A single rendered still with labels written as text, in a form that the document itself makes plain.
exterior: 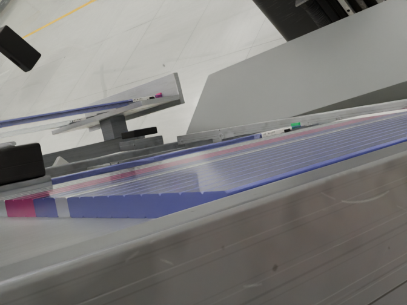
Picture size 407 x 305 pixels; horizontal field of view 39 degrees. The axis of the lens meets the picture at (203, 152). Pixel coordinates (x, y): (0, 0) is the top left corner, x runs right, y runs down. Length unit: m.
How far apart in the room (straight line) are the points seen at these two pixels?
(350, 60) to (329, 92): 0.08
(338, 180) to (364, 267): 0.04
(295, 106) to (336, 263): 0.90
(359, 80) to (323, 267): 0.86
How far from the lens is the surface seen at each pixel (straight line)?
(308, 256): 0.20
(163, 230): 0.16
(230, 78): 1.34
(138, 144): 0.99
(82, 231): 0.27
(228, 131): 0.94
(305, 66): 1.18
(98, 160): 0.94
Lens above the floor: 1.21
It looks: 30 degrees down
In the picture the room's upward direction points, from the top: 48 degrees counter-clockwise
